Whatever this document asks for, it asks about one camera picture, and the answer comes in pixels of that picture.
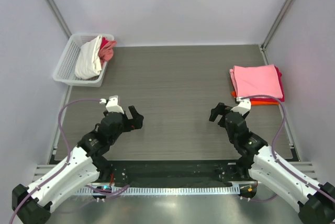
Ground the white and green t-shirt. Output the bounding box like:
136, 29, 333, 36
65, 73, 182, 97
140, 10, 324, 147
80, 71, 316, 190
74, 35, 102, 80

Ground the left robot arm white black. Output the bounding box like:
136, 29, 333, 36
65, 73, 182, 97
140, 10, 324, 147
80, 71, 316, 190
12, 106, 144, 223

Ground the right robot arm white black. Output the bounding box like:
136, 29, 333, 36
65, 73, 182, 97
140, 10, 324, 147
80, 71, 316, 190
209, 100, 334, 223

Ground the folded orange t-shirt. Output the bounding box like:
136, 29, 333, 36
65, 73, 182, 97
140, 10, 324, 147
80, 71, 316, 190
230, 91, 280, 106

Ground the folded light pink t-shirt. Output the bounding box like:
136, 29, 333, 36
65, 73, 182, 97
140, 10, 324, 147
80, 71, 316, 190
229, 64, 282, 99

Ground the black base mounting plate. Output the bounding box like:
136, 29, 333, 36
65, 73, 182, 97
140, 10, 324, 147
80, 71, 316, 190
96, 160, 252, 188

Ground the folded crimson t-shirt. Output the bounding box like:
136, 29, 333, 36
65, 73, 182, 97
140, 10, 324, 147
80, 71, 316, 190
274, 66, 285, 102

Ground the salmon crumpled t-shirt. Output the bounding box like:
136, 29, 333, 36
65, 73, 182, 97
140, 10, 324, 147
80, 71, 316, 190
100, 40, 117, 65

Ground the white plastic laundry basket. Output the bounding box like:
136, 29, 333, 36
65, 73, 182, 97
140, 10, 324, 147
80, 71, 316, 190
53, 33, 115, 87

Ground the magenta crumpled t-shirt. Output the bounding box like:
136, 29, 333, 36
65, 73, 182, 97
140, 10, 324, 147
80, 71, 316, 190
98, 37, 109, 58

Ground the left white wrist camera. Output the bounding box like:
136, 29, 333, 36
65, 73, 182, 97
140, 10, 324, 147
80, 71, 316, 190
99, 95, 125, 114

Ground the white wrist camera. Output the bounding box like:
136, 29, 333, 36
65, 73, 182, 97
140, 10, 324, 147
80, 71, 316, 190
231, 97, 251, 116
99, 95, 125, 114

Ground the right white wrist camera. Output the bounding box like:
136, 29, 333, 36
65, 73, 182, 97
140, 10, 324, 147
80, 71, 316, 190
231, 97, 251, 116

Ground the slotted white cable duct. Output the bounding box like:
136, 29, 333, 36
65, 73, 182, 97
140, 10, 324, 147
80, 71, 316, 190
74, 184, 240, 196

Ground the right aluminium frame post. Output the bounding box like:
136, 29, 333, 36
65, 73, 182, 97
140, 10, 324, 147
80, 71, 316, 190
261, 0, 294, 51

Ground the aluminium frame post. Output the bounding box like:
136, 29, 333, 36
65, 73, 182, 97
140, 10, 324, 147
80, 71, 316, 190
261, 0, 294, 51
45, 0, 72, 39

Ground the left aluminium frame post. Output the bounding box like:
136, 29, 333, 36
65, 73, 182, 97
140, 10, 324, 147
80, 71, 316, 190
45, 0, 72, 39

